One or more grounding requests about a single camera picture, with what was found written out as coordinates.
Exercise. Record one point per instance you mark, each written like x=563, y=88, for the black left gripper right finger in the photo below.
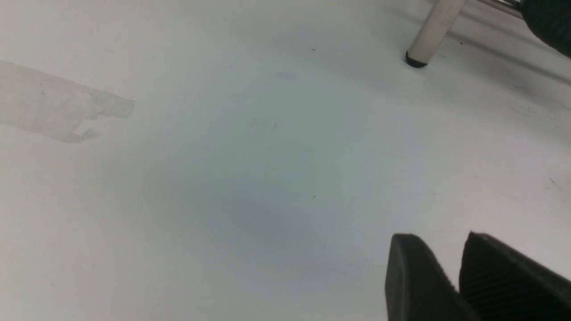
x=502, y=284

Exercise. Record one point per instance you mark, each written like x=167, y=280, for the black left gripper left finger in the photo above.
x=416, y=286

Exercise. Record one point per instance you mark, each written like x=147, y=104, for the stainless steel shoe rack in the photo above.
x=438, y=22

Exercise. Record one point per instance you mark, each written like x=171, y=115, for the black knit sneaker left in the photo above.
x=549, y=21

